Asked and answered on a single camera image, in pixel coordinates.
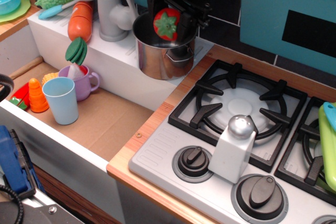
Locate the black right burner grate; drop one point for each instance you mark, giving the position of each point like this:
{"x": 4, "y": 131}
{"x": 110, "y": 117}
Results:
{"x": 302, "y": 162}

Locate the grey blue pasta spoon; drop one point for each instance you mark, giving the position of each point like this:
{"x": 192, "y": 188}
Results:
{"x": 58, "y": 8}

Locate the green plastic plate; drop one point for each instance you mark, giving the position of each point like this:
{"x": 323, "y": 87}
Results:
{"x": 18, "y": 12}

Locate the white toy sink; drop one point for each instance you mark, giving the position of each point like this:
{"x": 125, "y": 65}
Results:
{"x": 77, "y": 154}

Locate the red toy pepper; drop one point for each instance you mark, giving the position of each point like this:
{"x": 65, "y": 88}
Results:
{"x": 21, "y": 97}

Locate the grey toy faucet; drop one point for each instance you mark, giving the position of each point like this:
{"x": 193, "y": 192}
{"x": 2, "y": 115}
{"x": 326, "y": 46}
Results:
{"x": 116, "y": 19}

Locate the light blue plastic cup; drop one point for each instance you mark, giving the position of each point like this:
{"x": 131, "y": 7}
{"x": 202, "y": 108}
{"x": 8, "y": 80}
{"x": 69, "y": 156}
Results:
{"x": 61, "y": 97}

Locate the black left burner grate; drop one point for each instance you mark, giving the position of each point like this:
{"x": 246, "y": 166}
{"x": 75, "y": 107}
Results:
{"x": 226, "y": 90}

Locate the stainless steel pot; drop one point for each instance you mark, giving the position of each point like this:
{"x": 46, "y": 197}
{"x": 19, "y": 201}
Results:
{"x": 161, "y": 59}

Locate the small black stove knob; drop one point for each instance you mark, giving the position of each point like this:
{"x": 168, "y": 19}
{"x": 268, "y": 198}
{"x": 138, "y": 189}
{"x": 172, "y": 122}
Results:
{"x": 190, "y": 164}

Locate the black burner grate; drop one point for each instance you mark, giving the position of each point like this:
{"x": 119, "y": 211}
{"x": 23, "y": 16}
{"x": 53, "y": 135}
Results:
{"x": 226, "y": 90}
{"x": 302, "y": 162}

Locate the small orange toy carrot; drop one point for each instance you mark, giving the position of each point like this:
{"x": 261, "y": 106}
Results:
{"x": 38, "y": 101}

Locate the white salt shaker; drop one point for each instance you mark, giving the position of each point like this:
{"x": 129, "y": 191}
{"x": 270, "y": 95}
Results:
{"x": 233, "y": 149}

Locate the lime green plastic container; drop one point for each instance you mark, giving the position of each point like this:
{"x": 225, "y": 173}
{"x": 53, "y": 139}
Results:
{"x": 327, "y": 138}

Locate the grey toy stove top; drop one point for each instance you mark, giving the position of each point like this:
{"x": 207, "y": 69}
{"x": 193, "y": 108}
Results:
{"x": 153, "y": 162}

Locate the red toy strawberry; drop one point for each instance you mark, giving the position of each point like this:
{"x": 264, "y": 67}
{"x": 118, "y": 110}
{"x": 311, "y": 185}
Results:
{"x": 165, "y": 23}

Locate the blue black clamp device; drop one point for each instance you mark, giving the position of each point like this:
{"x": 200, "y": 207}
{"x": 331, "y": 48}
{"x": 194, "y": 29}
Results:
{"x": 19, "y": 173}

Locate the large black stove knob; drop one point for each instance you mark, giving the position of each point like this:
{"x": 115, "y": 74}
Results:
{"x": 259, "y": 199}

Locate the yellow toy corn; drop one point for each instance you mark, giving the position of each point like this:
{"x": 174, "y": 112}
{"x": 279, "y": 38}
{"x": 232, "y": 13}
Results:
{"x": 49, "y": 77}

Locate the purple plastic mug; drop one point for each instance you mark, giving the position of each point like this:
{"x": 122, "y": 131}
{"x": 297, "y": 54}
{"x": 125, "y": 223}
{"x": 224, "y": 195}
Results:
{"x": 85, "y": 81}

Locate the brown cardboard sheet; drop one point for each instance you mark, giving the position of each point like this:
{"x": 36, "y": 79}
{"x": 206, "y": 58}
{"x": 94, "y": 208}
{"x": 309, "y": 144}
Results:
{"x": 106, "y": 122}

